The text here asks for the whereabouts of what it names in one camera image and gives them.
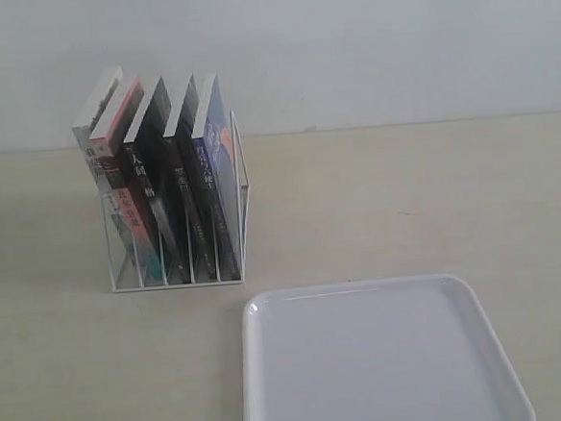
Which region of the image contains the blue moon cover book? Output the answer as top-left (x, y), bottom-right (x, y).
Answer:
top-left (191, 73), bottom-right (241, 281)

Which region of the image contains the white grey cat book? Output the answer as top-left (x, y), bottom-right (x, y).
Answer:
top-left (66, 65), bottom-right (135, 231)

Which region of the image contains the dark brown patterned book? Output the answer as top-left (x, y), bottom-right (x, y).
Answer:
top-left (163, 72), bottom-right (217, 280)

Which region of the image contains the black white-lettered book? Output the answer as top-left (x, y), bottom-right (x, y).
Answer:
top-left (124, 76), bottom-right (191, 283)

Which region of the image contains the red pink spine book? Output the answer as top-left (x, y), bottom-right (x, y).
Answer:
top-left (89, 74), bottom-right (161, 278)

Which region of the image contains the white plastic tray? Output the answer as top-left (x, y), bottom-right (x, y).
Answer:
top-left (242, 274), bottom-right (537, 421)

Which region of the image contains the white wire book rack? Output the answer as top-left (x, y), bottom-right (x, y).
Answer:
top-left (98, 110), bottom-right (251, 293)

